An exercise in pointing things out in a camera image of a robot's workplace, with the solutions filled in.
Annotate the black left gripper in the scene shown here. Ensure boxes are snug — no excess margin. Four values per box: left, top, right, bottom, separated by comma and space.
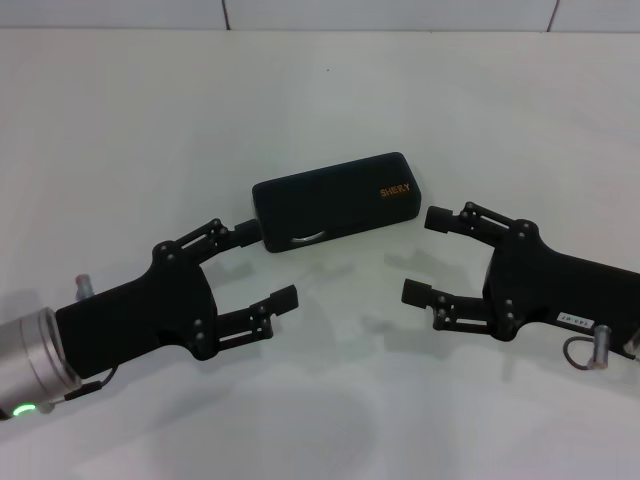
54, 217, 300, 380

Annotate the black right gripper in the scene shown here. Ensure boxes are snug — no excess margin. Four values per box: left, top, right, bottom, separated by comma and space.
401, 200, 640, 359

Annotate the black glasses case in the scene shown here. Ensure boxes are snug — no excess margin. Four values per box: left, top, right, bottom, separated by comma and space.
251, 150, 422, 254

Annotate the silver stud of left gripper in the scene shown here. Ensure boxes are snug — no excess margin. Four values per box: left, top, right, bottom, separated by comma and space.
74, 273, 97, 302

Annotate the right gripper cable with plug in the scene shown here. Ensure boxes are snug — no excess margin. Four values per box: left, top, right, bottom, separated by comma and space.
561, 323, 614, 372

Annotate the gripper cable with plug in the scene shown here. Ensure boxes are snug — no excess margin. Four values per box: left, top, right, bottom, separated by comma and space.
561, 323, 614, 372
42, 365, 121, 415

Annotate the left gripper cable with plug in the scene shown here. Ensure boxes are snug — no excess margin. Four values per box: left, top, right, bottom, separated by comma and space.
42, 365, 121, 415

